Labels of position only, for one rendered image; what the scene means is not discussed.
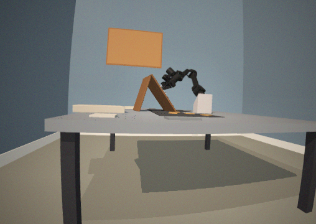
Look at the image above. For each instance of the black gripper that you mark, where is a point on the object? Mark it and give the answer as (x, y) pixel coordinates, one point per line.
(170, 84)

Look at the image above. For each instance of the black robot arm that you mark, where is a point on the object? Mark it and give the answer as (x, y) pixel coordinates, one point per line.
(179, 77)

